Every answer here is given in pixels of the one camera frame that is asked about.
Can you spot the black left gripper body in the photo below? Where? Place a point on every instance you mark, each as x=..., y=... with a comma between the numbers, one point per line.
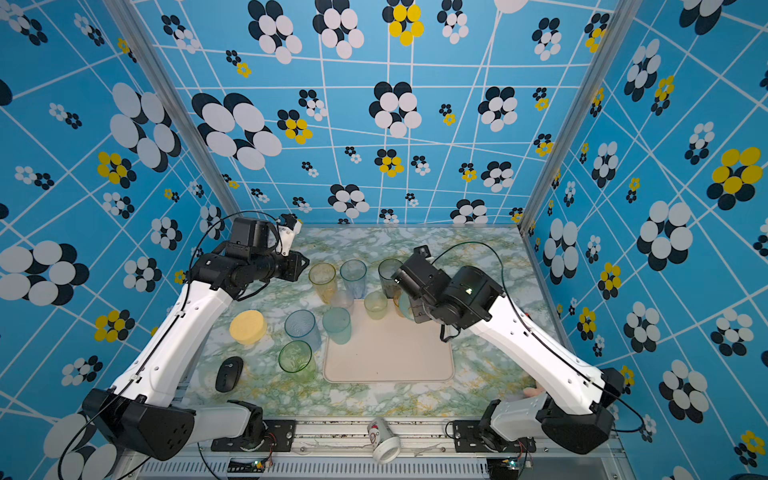
x=274, y=264

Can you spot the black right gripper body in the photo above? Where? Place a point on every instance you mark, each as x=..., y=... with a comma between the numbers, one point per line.
x=421, y=313

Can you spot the light green textured glass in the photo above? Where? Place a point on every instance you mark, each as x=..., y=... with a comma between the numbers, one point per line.
x=376, y=304

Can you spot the tall yellow glass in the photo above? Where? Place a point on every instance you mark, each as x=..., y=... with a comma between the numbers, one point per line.
x=323, y=277

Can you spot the clear textured glass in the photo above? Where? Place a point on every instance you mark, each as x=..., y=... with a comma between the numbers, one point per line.
x=343, y=299

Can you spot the teal textured glass front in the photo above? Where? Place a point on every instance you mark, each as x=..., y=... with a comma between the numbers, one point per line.
x=337, y=324

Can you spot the light blue short glass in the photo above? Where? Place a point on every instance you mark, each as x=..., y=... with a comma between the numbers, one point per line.
x=302, y=325

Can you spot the green clear glass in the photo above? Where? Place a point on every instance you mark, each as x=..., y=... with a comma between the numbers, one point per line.
x=296, y=360

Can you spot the short amber glass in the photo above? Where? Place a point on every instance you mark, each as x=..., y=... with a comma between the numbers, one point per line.
x=396, y=302

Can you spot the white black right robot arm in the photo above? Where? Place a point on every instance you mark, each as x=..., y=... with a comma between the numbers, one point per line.
x=573, y=408

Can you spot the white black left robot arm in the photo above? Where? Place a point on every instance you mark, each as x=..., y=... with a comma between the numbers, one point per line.
x=136, y=412

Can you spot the pink rectangular tray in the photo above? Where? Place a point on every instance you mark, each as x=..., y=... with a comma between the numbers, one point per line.
x=392, y=349

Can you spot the tall grey glass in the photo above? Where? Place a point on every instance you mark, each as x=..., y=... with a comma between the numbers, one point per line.
x=386, y=271

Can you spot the tall blue glass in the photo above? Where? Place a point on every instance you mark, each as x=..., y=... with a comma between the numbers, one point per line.
x=353, y=273

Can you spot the yellow round sponge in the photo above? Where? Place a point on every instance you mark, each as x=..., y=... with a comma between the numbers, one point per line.
x=248, y=327

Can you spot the black computer mouse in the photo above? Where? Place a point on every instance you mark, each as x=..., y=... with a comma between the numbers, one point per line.
x=229, y=374

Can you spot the pink plush doll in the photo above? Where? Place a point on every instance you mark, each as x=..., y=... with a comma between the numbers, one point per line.
x=530, y=392

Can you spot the green circuit board right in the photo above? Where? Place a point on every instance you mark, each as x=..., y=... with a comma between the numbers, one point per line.
x=504, y=468

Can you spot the green circuit board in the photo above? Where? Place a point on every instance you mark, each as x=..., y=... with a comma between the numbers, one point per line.
x=504, y=468
x=246, y=466

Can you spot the green circuit board left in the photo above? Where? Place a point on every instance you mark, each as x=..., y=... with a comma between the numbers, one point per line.
x=246, y=466

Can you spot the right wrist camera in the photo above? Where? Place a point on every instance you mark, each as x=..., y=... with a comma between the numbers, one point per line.
x=422, y=250

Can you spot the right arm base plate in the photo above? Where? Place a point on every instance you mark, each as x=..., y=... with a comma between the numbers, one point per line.
x=471, y=436

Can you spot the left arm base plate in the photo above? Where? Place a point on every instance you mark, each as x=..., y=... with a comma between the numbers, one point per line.
x=272, y=436

